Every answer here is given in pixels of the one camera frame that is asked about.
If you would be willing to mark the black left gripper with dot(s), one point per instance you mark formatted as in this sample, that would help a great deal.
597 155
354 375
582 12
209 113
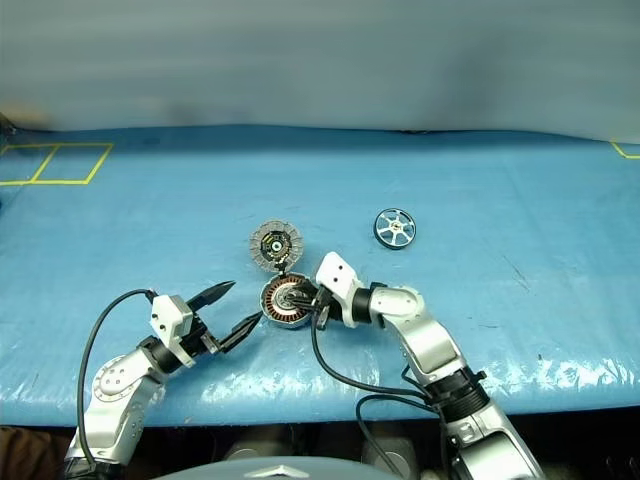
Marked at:
202 340

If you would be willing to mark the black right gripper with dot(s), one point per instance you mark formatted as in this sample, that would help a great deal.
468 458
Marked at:
321 307

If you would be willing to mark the copper wound motor stator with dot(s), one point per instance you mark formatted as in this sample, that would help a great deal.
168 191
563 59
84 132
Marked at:
272 305

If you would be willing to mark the silver hinged motor lid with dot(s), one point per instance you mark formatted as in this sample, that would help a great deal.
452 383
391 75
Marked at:
260 250

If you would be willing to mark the silver spoked rotor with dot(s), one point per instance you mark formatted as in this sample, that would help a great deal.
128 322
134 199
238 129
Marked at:
397 228

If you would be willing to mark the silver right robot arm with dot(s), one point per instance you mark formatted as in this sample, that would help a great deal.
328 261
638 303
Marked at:
430 340

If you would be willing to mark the blue plastic table cover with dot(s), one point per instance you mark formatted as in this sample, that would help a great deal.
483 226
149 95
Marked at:
150 225

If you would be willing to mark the dark rounded shape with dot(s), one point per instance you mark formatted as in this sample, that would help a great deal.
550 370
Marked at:
245 447
392 452

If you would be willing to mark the grey robot torso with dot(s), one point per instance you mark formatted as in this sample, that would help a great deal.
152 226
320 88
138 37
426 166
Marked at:
225 472

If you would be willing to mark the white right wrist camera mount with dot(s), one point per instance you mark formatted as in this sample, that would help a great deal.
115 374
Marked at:
337 272

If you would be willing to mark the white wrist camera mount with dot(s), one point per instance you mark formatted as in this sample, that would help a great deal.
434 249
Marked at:
167 315
337 272

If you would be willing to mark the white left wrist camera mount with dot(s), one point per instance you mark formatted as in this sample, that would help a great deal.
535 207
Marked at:
167 315

